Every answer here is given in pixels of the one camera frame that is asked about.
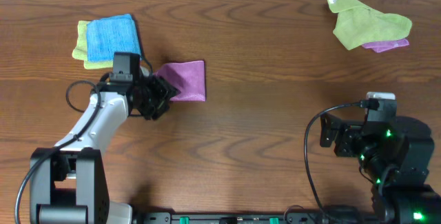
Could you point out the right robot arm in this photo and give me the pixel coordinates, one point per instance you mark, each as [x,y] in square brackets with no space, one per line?
[395,154]

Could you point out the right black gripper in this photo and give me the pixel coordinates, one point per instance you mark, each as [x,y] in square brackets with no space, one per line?
[348,131]

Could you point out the purple microfiber cloth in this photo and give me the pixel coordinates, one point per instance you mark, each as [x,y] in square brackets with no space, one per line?
[188,78]

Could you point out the green folded cloth under blue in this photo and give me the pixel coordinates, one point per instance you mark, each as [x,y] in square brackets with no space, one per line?
[81,51]

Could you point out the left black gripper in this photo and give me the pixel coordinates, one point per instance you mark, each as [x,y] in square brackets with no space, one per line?
[156,96]

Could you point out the green crumpled cloth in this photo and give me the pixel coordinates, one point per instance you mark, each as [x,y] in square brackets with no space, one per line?
[358,24]

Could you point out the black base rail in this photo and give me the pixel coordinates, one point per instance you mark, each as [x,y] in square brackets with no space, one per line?
[289,218]

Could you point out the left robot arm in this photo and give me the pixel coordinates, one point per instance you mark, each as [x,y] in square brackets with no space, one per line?
[67,182]

